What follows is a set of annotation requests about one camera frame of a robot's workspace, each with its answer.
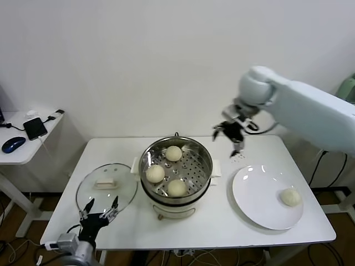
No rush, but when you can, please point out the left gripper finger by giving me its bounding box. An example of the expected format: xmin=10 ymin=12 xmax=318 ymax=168
xmin=79 ymin=198 xmax=95 ymax=221
xmin=101 ymin=195 xmax=119 ymax=222

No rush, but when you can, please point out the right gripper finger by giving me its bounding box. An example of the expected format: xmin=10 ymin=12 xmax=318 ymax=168
xmin=212 ymin=124 xmax=227 ymax=142
xmin=229 ymin=140 xmax=246 ymax=158

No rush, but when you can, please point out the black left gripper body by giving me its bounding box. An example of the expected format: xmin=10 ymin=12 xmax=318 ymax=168
xmin=79 ymin=213 xmax=109 ymax=244

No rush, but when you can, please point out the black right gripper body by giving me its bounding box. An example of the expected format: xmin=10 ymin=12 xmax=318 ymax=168
xmin=221 ymin=121 xmax=246 ymax=142

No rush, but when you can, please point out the round glass lid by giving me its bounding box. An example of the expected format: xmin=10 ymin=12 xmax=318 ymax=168
xmin=75 ymin=163 xmax=139 ymax=219

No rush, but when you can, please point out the white steamed baozi bun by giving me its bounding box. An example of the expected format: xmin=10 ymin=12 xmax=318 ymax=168
xmin=165 ymin=145 xmax=183 ymax=162
xmin=167 ymin=179 xmax=189 ymax=197
xmin=278 ymin=188 xmax=302 ymax=207
xmin=145 ymin=165 xmax=166 ymax=183

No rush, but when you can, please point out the steel perforated steamer basket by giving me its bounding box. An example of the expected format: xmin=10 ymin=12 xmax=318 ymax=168
xmin=130 ymin=137 xmax=222 ymax=202

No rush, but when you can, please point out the white round plate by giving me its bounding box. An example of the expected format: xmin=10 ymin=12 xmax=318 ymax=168
xmin=231 ymin=165 xmax=303 ymax=231

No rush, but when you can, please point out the white side desk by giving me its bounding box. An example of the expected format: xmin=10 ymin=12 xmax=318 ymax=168
xmin=0 ymin=110 xmax=64 ymax=239

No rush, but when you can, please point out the black smartphone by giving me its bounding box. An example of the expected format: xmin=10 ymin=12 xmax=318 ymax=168
xmin=22 ymin=117 xmax=47 ymax=141

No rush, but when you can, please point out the blue computer mouse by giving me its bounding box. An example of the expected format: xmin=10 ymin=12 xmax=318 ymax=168
xmin=1 ymin=136 xmax=26 ymax=154

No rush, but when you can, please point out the black usb dongle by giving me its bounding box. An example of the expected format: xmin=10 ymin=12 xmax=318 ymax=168
xmin=41 ymin=110 xmax=64 ymax=123

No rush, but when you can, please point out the pale green appliance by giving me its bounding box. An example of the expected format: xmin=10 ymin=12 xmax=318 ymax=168
xmin=337 ymin=72 xmax=355 ymax=105

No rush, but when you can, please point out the dark monitor edge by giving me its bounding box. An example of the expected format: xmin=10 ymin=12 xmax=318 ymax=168
xmin=0 ymin=84 xmax=6 ymax=124

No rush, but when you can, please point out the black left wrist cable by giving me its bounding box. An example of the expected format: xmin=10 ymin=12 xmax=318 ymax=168
xmin=66 ymin=223 xmax=83 ymax=235

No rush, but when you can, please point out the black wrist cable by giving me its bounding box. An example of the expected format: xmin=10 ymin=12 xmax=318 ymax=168
xmin=244 ymin=116 xmax=280 ymax=135
xmin=66 ymin=223 xmax=83 ymax=235

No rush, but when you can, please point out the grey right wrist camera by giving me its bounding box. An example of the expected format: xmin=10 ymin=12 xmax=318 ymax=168
xmin=221 ymin=104 xmax=242 ymax=120

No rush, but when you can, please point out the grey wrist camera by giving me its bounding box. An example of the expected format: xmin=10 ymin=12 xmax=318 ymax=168
xmin=221 ymin=104 xmax=242 ymax=120
xmin=41 ymin=233 xmax=80 ymax=252

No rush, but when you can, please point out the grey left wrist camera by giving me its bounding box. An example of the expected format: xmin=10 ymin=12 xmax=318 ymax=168
xmin=41 ymin=233 xmax=80 ymax=252

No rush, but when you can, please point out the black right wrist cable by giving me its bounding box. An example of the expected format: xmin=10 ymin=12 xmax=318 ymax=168
xmin=244 ymin=116 xmax=280 ymax=135

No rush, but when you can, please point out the white phone charging cable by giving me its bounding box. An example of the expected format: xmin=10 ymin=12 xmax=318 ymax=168
xmin=38 ymin=136 xmax=53 ymax=163

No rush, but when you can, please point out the black power adapter cable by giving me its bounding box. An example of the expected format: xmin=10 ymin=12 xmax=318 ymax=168
xmin=307 ymin=151 xmax=348 ymax=189

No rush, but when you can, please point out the black desk cable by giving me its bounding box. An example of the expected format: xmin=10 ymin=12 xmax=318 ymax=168
xmin=0 ymin=123 xmax=26 ymax=132

